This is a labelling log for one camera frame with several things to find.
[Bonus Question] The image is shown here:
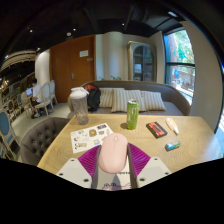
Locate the black framed window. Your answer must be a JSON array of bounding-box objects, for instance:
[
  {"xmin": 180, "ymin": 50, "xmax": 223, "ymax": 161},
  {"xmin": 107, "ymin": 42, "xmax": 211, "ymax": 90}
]
[{"xmin": 163, "ymin": 28, "xmax": 196, "ymax": 98}]

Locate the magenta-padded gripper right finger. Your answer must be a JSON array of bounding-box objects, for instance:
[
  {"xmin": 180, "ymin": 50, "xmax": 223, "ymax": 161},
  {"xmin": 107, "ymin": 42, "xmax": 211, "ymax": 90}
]
[{"xmin": 126, "ymin": 142, "xmax": 173, "ymax": 189}]

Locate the grey tufted armchair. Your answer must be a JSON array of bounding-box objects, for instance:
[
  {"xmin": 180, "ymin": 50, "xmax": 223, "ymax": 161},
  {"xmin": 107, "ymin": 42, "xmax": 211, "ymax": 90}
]
[{"xmin": 20, "ymin": 116, "xmax": 73, "ymax": 167}]

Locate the blue chair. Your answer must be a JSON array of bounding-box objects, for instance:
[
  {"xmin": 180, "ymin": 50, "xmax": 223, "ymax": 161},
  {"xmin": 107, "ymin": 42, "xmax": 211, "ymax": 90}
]
[{"xmin": 0, "ymin": 109, "xmax": 21, "ymax": 161}]

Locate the white chair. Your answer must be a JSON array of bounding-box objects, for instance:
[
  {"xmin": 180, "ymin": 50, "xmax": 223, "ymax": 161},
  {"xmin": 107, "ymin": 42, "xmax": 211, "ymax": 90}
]
[{"xmin": 34, "ymin": 79, "xmax": 58, "ymax": 118}]

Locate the green drink can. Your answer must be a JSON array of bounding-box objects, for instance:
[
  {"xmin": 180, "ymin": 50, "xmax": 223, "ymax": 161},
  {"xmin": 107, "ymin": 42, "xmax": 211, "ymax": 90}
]
[{"xmin": 125, "ymin": 98, "xmax": 140, "ymax": 131}]

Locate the person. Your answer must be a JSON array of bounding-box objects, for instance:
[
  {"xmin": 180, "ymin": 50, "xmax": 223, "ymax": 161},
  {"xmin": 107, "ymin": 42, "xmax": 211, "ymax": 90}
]
[{"xmin": 30, "ymin": 78, "xmax": 44, "ymax": 119}]

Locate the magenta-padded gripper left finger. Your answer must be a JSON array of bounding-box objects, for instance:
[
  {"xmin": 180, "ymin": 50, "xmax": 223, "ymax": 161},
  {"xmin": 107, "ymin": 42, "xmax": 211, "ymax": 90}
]
[{"xmin": 56, "ymin": 143, "xmax": 102, "ymax": 190}]

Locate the small teal eraser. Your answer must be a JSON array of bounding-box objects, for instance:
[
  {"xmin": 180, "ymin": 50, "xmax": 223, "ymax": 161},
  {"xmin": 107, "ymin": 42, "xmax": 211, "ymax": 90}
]
[{"xmin": 164, "ymin": 140, "xmax": 182, "ymax": 152}]

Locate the black backpack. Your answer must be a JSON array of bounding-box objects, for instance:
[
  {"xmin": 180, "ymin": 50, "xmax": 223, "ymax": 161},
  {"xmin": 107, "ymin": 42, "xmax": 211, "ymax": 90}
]
[{"xmin": 83, "ymin": 83, "xmax": 102, "ymax": 113}]

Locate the white sticker sheet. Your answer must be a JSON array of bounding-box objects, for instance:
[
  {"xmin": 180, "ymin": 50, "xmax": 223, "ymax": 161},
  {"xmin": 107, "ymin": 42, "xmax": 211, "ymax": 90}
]
[{"xmin": 70, "ymin": 123, "xmax": 114, "ymax": 154}]

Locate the striped cushion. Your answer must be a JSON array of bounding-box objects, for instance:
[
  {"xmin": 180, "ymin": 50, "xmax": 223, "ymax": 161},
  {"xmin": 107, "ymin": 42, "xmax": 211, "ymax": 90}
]
[
  {"xmin": 139, "ymin": 90, "xmax": 167, "ymax": 112},
  {"xmin": 98, "ymin": 87, "xmax": 116, "ymax": 109},
  {"xmin": 110, "ymin": 88, "xmax": 147, "ymax": 113}
]

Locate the glass door cabinet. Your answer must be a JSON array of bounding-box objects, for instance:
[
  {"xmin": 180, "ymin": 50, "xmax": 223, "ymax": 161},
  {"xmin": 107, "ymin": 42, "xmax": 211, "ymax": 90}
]
[{"xmin": 126, "ymin": 40, "xmax": 158, "ymax": 83}]

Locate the small white tube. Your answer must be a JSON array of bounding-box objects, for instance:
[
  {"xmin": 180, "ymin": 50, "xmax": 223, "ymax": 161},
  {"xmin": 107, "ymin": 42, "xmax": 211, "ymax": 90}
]
[{"xmin": 165, "ymin": 117, "xmax": 180, "ymax": 136}]

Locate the grey curved sofa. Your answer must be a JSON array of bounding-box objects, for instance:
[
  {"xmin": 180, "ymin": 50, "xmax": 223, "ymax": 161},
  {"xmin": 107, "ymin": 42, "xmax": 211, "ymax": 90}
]
[{"xmin": 67, "ymin": 79, "xmax": 192, "ymax": 117}]

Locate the pink computer mouse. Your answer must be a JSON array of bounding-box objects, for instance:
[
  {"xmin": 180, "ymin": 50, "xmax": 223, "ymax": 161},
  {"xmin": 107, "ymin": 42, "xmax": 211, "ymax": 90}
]
[{"xmin": 97, "ymin": 132, "xmax": 129, "ymax": 175}]

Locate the black and orange flat case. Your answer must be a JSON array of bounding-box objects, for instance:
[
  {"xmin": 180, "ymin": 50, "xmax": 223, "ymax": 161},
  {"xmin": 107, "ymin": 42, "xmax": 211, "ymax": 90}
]
[{"xmin": 145, "ymin": 121, "xmax": 169, "ymax": 140}]

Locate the clear shaker bottle white lid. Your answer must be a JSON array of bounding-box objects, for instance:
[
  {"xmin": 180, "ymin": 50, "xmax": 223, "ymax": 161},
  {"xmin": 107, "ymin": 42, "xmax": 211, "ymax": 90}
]
[{"xmin": 69, "ymin": 86, "xmax": 90, "ymax": 126}]

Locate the brown wooden door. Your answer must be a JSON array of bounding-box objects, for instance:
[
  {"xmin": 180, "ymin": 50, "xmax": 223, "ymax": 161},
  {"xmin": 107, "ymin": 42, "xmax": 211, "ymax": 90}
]
[{"xmin": 49, "ymin": 34, "xmax": 98, "ymax": 104}]

